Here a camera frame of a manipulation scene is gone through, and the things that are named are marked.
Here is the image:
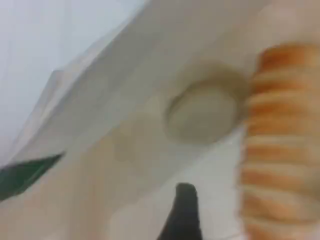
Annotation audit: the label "long striped orange bread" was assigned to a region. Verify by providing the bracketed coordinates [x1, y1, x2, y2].
[234, 42, 320, 240]

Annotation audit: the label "white canvas bag green handles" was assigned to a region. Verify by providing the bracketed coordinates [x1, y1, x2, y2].
[0, 0, 320, 240]

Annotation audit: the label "round beige potato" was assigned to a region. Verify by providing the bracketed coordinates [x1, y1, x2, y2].
[164, 63, 253, 146]

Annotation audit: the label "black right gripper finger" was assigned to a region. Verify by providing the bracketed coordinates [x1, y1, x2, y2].
[156, 182, 204, 240]

